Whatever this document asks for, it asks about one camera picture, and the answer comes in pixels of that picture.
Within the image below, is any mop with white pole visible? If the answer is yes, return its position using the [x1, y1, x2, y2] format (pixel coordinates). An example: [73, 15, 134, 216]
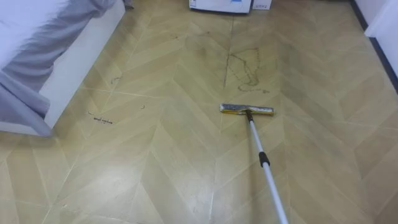
[219, 103, 290, 224]

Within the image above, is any small white box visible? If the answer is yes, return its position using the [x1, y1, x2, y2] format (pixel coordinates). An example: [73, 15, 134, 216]
[252, 0, 273, 11]

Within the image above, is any grey bed with white frame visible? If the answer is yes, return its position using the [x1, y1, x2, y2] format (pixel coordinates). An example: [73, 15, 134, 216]
[0, 0, 135, 138]

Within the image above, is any white appliance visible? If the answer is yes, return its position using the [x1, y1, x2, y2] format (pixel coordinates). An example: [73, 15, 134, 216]
[188, 0, 253, 14]

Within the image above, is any white cabinet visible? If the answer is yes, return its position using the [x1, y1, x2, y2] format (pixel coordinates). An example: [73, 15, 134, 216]
[364, 0, 398, 78]

